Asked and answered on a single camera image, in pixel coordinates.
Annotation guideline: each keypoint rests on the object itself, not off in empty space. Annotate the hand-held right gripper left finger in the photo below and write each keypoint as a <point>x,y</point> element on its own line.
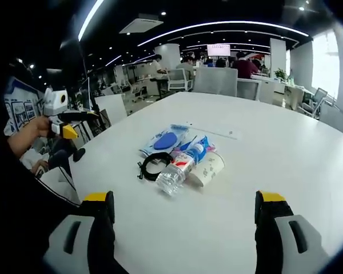
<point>100,242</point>

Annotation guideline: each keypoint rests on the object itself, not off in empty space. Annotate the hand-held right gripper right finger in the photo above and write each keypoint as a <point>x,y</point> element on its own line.
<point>270,242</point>

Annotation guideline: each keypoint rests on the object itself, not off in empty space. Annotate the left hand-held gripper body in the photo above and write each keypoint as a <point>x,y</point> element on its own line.
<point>55,104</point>

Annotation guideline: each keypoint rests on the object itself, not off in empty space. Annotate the blue mouse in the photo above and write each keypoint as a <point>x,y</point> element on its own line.
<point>164,140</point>

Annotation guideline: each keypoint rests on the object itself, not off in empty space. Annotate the white paper cup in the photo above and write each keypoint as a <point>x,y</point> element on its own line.
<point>207,169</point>

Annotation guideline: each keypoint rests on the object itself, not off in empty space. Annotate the clear plastic water bottle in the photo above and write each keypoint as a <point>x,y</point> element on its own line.
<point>177,168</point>

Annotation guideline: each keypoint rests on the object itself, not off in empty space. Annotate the blue plastic packet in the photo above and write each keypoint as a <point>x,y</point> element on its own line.
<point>206,144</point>

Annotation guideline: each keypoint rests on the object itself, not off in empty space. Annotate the person's left hand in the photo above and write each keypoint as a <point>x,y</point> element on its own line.
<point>40,125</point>

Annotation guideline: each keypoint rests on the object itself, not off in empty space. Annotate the dark computer monitor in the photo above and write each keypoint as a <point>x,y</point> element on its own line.
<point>86,95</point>

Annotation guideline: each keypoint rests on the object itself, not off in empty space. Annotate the small black object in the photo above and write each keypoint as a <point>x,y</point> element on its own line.
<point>79,154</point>

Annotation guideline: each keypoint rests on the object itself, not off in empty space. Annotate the person's dark clothing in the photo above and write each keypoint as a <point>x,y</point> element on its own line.
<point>23,217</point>

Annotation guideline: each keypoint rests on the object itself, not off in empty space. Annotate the white table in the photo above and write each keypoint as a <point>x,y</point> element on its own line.
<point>274,160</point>

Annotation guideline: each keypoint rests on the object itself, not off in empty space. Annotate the white mesh office chair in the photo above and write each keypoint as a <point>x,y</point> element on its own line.
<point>178,78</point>

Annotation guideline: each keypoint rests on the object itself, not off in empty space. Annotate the ceiling air vent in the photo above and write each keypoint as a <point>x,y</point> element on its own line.
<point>141,26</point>

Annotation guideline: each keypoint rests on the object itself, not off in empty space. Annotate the grey mesh office chair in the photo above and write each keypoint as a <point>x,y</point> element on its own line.
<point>317,100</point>

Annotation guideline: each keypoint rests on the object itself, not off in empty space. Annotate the green potted plant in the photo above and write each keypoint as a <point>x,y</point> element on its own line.
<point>280,74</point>

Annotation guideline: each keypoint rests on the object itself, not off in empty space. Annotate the blue white wall poster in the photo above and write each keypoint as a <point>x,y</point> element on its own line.
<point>20,109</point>

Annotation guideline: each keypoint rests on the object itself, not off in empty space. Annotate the wall screen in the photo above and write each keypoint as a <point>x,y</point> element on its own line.
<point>218,50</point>

